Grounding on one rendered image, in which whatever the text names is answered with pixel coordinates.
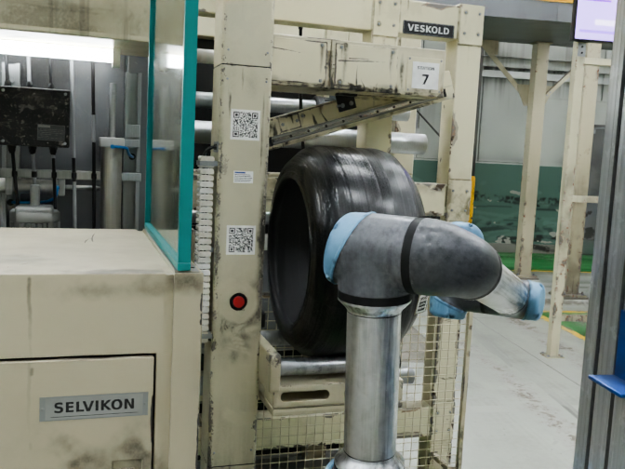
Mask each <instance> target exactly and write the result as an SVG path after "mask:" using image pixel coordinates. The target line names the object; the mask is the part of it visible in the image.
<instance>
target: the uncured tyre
mask: <svg viewBox="0 0 625 469"><path fill-rule="evenodd" d="M352 212H361V213H367V212H376V213H377V214H387V215H397V216H408V217H422V216H425V211H424V206H423V203H422V200H421V197H420V194H419V190H418V187H417V185H416V183H415V182H414V181H413V179H412V177H411V176H410V175H409V173H408V172H407V171H406V169H405V168H404V167H403V166H402V164H401V163H400V162H399V161H398V160H397V159H396V158H395V157H394V156H393V155H391V154H388V153H386V152H383V151H381V150H378V149H373V148H355V147H338V146H320V145H316V146H313V147H309V148H305V149H302V150H300V151H299V152H298V153H297V154H296V155H295V156H294V157H292V158H291V159H290V160H289V161H288V162H287V163H286V164H285V165H284V167H283V168H282V170H281V172H280V174H279V177H278V179H277V182H276V184H275V187H274V191H273V199H272V203H271V209H270V217H269V225H268V239H267V267H268V281H269V290H270V297H271V303H272V308H273V314H274V318H275V321H276V324H277V327H278V328H279V330H280V333H281V334H282V336H283V337H284V339H285V340H286V341H287V342H288V343H289V344H290V345H291V346H292V347H294V348H295V349H296V350H297V351H298V352H299V353H300V354H302V355H306V356H332V355H346V332H347V309H346V307H345V306H344V305H343V304H342V303H341V302H340V301H339V300H338V285H335V284H333V283H332V282H330V281H328V280H327V278H326V274H325V272H324V254H325V249H326V242H327V239H328V238H329V235H330V233H331V231H332V230H333V228H334V226H335V224H336V223H337V222H338V220H339V219H340V218H342V217H343V216H344V215H346V214H348V213H352ZM418 298H419V295H416V294H412V301H411V303H410V304H409V305H408V306H407V307H406V308H405V309H403V311H402V314H401V340H402V339H403V338H404V336H405V335H406V334H407V332H408V331H409V330H410V329H411V327H412V326H413V324H414V322H415V320H416V318H417V316H418V315H414V313H415V310H416V306H417V302H418Z"/></svg>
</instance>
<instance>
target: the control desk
mask: <svg viewBox="0 0 625 469"><path fill-rule="evenodd" d="M190 264H191V271H178V270H177V269H176V267H175V266H174V265H173V264H172V262H171V261H170V260H169V258H168V257H167V256H166V254H165V253H164V252H163V250H162V249H160V247H159V246H158V245H157V244H156V242H155V241H154V240H153V238H152V237H151V235H150V234H149V233H148V232H147V230H146V229H143V230H142V231H137V230H132V229H64V228H0V469H197V461H198V433H199V405H200V376H201V348H202V320H203V291H204V274H203V273H202V271H201V270H200V269H199V268H198V267H197V266H196V265H195V264H194V263H193V262H192V261H191V262H190Z"/></svg>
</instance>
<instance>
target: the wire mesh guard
mask: <svg viewBox="0 0 625 469"><path fill-rule="evenodd" d="M265 298H268V312H265V313H268V318H269V313H271V312H269V298H271V297H270V292H262V299H265ZM272 312H273V311H272ZM466 316H467V318H466V324H459V321H458V323H457V324H451V319H450V324H448V325H450V327H451V325H458V330H459V325H466V330H465V332H458V330H457V332H450V329H449V332H447V333H449V341H447V342H448V349H445V350H448V353H449V350H456V355H457V350H464V356H463V365H461V366H463V368H462V373H457V374H462V381H461V390H454V382H453V390H449V391H453V393H454V391H461V393H460V405H459V406H456V407H459V414H452V408H454V407H445V406H443V407H442V408H444V415H439V416H444V417H445V416H451V418H452V415H459V422H451V419H450V422H448V423H450V431H444V432H449V439H443V431H442V432H435V430H434V432H432V433H434V440H429V441H434V442H435V441H439V440H442V443H443V440H449V443H450V439H457V440H458V442H457V454H452V455H456V462H448V457H447V468H448V464H449V463H455V464H456V467H455V468H457V469H461V464H462V451H463V439H464V426H465V414H466V402H467V390H468V378H469V365H470V353H471V341H472V317H473V312H468V313H467V315H466ZM417 317H419V324H418V325H416V326H427V329H428V326H434V333H427V330H426V333H419V334H426V341H425V342H427V334H442V338H443V334H445V333H443V326H445V325H444V319H443V325H435V321H436V317H438V316H420V314H419V316H417ZM421 317H427V325H420V318H421ZM428 317H435V321H434V325H428ZM268 318H267V320H265V321H267V329H262V330H279V329H277V324H276V329H268V321H275V320H268ZM435 326H442V333H435ZM450 333H457V340H456V341H451V340H450ZM458 333H465V341H458ZM406 335H410V342H403V339H402V342H400V343H401V344H402V351H400V352H401V366H402V360H408V368H404V369H408V372H409V369H416V376H408V373H407V376H404V377H407V384H404V385H407V387H408V385H415V392H416V385H419V384H416V380H415V384H408V377H416V378H417V377H420V376H417V369H421V368H417V366H416V367H415V368H410V367H409V360H417V364H418V360H421V359H418V352H421V351H419V343H420V342H419V338H418V342H411V335H418V334H411V331H410V334H406ZM449 342H465V343H464V349H457V344H456V349H449ZM403 343H410V344H411V343H417V344H418V350H417V351H410V345H409V351H403ZM434 343H435V341H434V335H433V347H434ZM440 343H441V350H433V348H432V350H426V343H425V350H422V351H425V356H426V351H432V358H425V357H424V358H422V359H424V367H423V368H424V369H425V368H439V377H440V375H446V378H447V375H454V380H455V369H454V374H447V367H458V366H456V358H462V357H448V355H447V357H443V358H447V366H441V367H446V374H440V365H439V367H433V366H431V367H425V359H432V360H434V359H440V364H441V359H442V358H441V352H440V358H433V351H444V350H442V339H441V341H440ZM273 348H275V350H276V348H284V356H281V357H283V358H285V357H287V356H285V348H293V354H294V347H285V346H284V347H276V346H275V347H273ZM402 352H409V358H410V352H417V359H402ZM289 356H292V357H293V356H301V357H303V356H306V355H289ZM448 358H455V366H448ZM421 376H423V383H421V384H422V392H419V393H422V396H423V393H430V400H422V398H421V400H417V401H421V410H423V408H422V401H429V413H430V409H436V416H429V414H428V416H426V417H428V424H423V425H428V427H429V425H434V424H429V417H435V429H436V424H442V425H443V430H444V424H446V423H444V419H443V423H436V417H438V416H437V409H441V408H437V404H436V408H430V401H431V393H433V392H431V388H430V392H423V384H430V385H431V387H432V384H435V383H432V376H438V375H424V370H423V375H421ZM424 376H431V383H424ZM437 383H438V390H439V383H445V391H434V392H437V399H432V400H437V403H438V400H444V401H445V400H446V399H452V406H453V399H459V398H453V394H452V398H445V399H438V392H448V391H447V390H446V384H447V383H452V382H446V380H445V382H439V378H438V382H437ZM407 387H406V393H404V394H406V401H403V402H414V406H415V402H417V401H415V394H417V393H408V392H407ZM407 394H414V401H407ZM445 408H451V415H445ZM402 410H405V411H407V410H413V418H406V416H405V417H404V418H400V419H405V426H399V427H405V428H406V427H410V426H406V419H413V420H414V418H420V423H421V418H425V417H421V412H420V417H414V410H415V409H414V407H413V409H402ZM261 411H263V420H257V421H263V425H264V421H267V420H272V428H263V425H262V428H260V429H262V437H257V438H262V446H259V447H261V455H256V456H261V463H256V464H255V465H257V464H261V468H262V465H263V464H267V463H269V464H270V469H271V463H277V462H271V457H272V455H274V454H279V465H280V454H285V453H287V469H288V462H296V469H297V462H298V461H297V457H298V452H305V460H299V461H304V468H300V469H311V468H312V469H313V468H320V467H321V469H322V467H326V466H322V464H321V466H320V467H313V463H312V467H310V468H305V461H308V460H306V452H307V451H313V459H309V460H313V461H314V460H319V459H322V462H323V459H330V461H331V458H335V457H331V450H332V448H331V446H330V458H323V450H329V449H323V446H322V449H319V450H321V451H322V458H319V459H315V458H314V452H315V451H318V450H314V445H313V450H307V451H306V443H314V444H315V443H316V442H323V445H324V442H327V441H331V445H332V441H339V444H340V440H344V439H340V432H344V431H340V429H339V440H332V433H337V432H332V429H331V432H326V433H331V440H327V441H324V434H325V433H324V428H325V424H332V428H333V424H337V423H340V427H341V424H342V423H344V422H341V415H344V414H341V413H340V414H334V415H340V422H337V423H333V416H334V415H333V412H332V415H325V414H324V415H321V416H324V424H316V417H321V416H316V413H315V416H308V414H307V417H300V416H298V417H294V418H307V423H308V417H315V424H311V425H315V426H316V425H323V426H324V428H323V433H315V427H314V433H313V434H314V442H307V435H313V434H307V426H311V425H307V423H306V425H299V420H298V426H290V419H294V418H290V415H289V418H282V416H281V418H280V419H281V424H282V419H289V426H286V427H289V432H290V427H298V434H297V435H290V434H289V433H288V435H281V428H286V427H281V425H280V427H273V420H280V419H273V416H272V418H271V419H267V420H264V411H268V410H264V404H263V410H260V411H258V412H261ZM325 416H332V423H325ZM400 419H398V413H397V422H398V420H400ZM451 423H458V424H459V429H458V430H455V431H458V438H450V432H454V431H451ZM299 426H306V434H301V435H306V442H305V443H298V439H297V443H293V444H297V451H296V452H297V457H296V460H295V461H289V460H288V453H296V452H285V453H280V446H282V445H288V451H289V445H293V444H289V437H290V436H298V437H299V436H301V435H299ZM411 426H412V434H408V435H411V442H406V443H411V448H412V443H417V442H412V435H419V437H420V434H427V440H428V434H431V433H428V428H427V433H421V432H420V427H421V426H422V425H413V421H412V425H411ZM413 426H419V434H413ZM273 428H280V435H278V436H280V445H272V437H278V436H265V437H263V429H272V435H273ZM260 429H257V430H260ZM435 433H442V439H439V440H435ZM315 434H323V441H316V442H315ZM408 435H405V430H404V434H403V435H398V436H404V443H396V444H403V451H398V452H403V457H404V451H410V459H405V460H410V461H411V459H418V464H419V459H421V458H425V465H417V466H410V462H409V466H408V467H409V469H410V467H417V469H418V466H427V465H426V458H431V457H426V454H425V457H421V458H419V452H418V457H417V458H411V451H414V450H424V449H414V450H411V449H410V450H404V444H405V436H408ZM281 436H288V444H282V445H281ZM266 437H270V438H271V445H270V446H263V438H266ZM418 442H426V453H427V442H428V441H418ZM298 444H305V451H298ZM272 446H279V453H274V454H272ZM262 447H271V454H263V455H271V457H270V462H267V463H262V456H263V455H262ZM256 448H258V447H256ZM445 448H448V455H442V449H445ZM445 448H442V444H441V448H434V443H433V455H434V450H435V449H441V456H451V455H449V448H455V447H449V444H448V447H445ZM340 449H342V448H338V450H340ZM441 456H432V464H428V465H432V468H433V466H434V465H437V464H440V469H441V464H446V463H441ZM433 457H440V463H437V464H433ZM279 465H278V469H279ZM408 467H405V468H408ZM261 468H260V469H261Z"/></svg>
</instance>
